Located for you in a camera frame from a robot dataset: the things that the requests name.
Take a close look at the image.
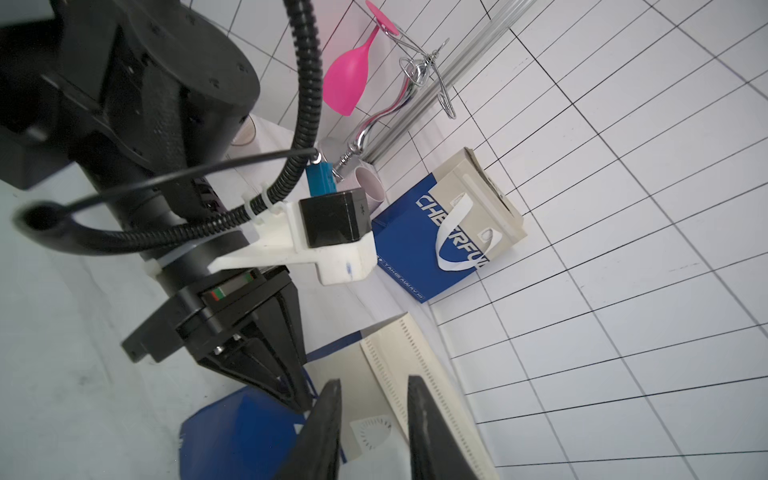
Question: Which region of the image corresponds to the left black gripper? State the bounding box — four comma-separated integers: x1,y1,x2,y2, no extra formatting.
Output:
122,266,312,413

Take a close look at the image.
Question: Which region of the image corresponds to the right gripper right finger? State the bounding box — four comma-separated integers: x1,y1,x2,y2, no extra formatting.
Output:
407,375,477,480

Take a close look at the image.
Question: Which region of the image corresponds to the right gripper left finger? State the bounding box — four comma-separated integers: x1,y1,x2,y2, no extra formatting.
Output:
273,379,342,480

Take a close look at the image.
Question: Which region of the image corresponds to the blue cheerful bag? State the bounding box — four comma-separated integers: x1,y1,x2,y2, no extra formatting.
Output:
372,148,527,303
179,314,498,479

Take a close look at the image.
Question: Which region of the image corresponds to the blue Cheerful bag front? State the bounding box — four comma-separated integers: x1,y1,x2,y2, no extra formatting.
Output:
372,148,527,303

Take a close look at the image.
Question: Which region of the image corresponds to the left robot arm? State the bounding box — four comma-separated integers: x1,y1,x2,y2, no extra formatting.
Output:
1,1,322,413

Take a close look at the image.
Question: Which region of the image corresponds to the mauve ceramic mug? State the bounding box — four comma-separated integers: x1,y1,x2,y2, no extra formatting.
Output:
354,164,386,213

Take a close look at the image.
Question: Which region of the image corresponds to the pink plastic wine glass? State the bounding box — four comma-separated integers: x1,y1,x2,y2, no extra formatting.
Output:
323,1,400,116

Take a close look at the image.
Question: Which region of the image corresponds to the chrome glass holder stand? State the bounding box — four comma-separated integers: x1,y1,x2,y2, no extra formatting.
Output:
319,32,455,182

